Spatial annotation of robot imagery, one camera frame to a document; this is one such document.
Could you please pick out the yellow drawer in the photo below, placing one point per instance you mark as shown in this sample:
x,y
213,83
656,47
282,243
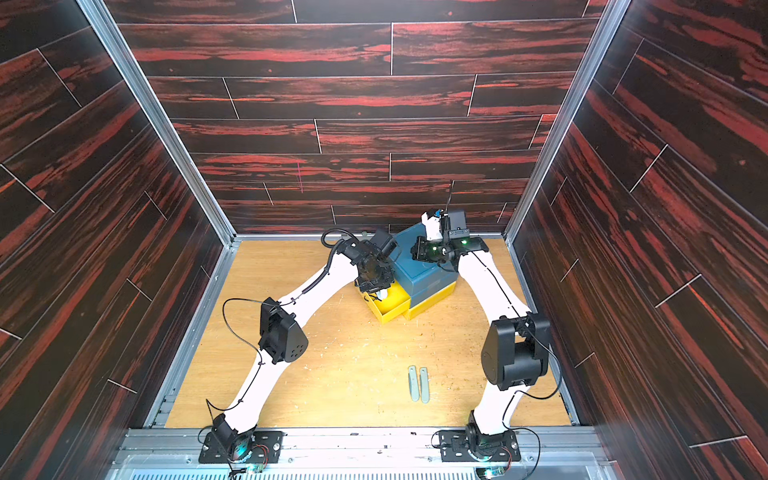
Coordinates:
x,y
396,304

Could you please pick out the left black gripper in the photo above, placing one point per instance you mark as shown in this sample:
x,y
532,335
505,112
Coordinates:
x,y
387,268

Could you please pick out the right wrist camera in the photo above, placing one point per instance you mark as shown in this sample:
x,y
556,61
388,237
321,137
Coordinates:
x,y
445,224

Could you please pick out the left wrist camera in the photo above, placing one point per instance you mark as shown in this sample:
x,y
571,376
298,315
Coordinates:
x,y
383,243

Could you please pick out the teal yellow drawer cabinet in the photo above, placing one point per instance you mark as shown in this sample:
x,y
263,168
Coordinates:
x,y
426,283

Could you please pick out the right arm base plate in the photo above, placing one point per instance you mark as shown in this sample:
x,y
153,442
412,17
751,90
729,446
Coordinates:
x,y
469,445

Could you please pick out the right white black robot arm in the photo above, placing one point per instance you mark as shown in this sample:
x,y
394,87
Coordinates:
x,y
516,350

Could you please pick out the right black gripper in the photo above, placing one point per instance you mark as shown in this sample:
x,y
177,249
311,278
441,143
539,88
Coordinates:
x,y
429,253

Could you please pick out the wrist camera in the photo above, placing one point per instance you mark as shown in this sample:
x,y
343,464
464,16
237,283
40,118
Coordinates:
x,y
383,243
445,224

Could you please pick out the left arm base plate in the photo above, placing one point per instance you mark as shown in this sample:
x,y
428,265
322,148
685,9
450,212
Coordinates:
x,y
258,447

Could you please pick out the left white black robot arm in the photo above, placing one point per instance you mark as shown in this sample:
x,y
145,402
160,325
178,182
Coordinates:
x,y
282,338

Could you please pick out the aluminium front rail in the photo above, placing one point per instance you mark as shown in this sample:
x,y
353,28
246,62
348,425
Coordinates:
x,y
369,453

